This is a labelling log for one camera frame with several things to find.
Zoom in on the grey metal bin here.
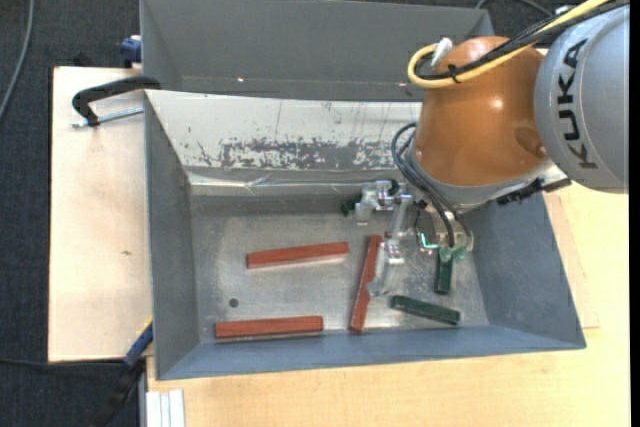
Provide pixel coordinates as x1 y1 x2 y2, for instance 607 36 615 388
138 0 587 381

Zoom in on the pale wood board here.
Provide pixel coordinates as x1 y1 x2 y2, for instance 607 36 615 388
47 66 154 364

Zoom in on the red-brown flat block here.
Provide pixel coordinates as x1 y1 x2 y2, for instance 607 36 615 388
214 315 325 342
347 234 384 334
245 241 350 271

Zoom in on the dark green flat block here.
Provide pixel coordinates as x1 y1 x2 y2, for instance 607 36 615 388
390 294 462 327
433 250 454 296

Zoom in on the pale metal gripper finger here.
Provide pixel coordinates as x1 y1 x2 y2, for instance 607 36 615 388
366 241 396 296
379 252 406 300

